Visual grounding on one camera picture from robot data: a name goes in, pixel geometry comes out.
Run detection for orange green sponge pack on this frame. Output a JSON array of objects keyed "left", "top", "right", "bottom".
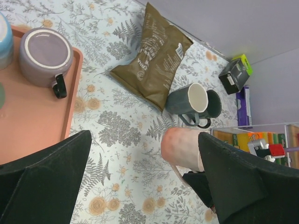
[{"left": 233, "top": 132, "right": 288, "bottom": 165}]

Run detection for green mug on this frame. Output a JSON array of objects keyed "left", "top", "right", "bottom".
[{"left": 0, "top": 83, "right": 6, "bottom": 109}]

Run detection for light blue mug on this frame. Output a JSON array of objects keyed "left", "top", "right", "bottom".
[{"left": 0, "top": 13, "right": 14, "bottom": 70}]

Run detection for black glossy mug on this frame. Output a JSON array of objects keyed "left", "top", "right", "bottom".
[{"left": 197, "top": 90, "right": 222, "bottom": 129}]

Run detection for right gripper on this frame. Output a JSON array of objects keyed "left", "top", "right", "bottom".
[{"left": 183, "top": 171, "right": 214, "bottom": 208}]

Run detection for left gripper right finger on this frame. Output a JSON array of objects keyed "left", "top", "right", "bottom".
[{"left": 198, "top": 132, "right": 299, "bottom": 224}]

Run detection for brown snack bag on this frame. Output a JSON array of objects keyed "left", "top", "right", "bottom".
[{"left": 110, "top": 3, "right": 193, "bottom": 111}]

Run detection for magenta tissue pack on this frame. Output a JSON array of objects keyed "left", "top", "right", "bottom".
[{"left": 236, "top": 85, "right": 252, "bottom": 126}]

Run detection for dark teal faceted mug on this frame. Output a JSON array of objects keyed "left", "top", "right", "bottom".
[{"left": 165, "top": 83, "right": 208, "bottom": 126}]

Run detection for purple mug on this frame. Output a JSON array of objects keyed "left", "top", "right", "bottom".
[{"left": 19, "top": 28, "right": 73, "bottom": 99}]

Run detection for salmon pink tray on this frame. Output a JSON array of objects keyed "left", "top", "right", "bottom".
[{"left": 0, "top": 26, "right": 83, "bottom": 164}]

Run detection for white wire shelf rack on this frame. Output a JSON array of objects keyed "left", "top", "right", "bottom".
[{"left": 211, "top": 122, "right": 299, "bottom": 169}]

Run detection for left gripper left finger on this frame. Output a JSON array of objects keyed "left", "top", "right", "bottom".
[{"left": 0, "top": 130, "right": 92, "bottom": 224}]

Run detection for black green box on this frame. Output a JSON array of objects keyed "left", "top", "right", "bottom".
[{"left": 218, "top": 54, "right": 253, "bottom": 95}]

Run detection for pink mug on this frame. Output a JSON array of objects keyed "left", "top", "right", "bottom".
[{"left": 161, "top": 127, "right": 204, "bottom": 186}]

